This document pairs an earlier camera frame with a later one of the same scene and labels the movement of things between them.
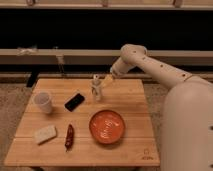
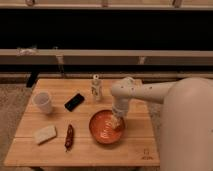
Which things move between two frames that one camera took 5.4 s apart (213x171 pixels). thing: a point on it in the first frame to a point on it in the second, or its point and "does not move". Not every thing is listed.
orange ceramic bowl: [107, 126] does not move
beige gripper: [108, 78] to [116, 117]
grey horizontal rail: [97, 56] does not move
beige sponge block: [44, 133] does not move
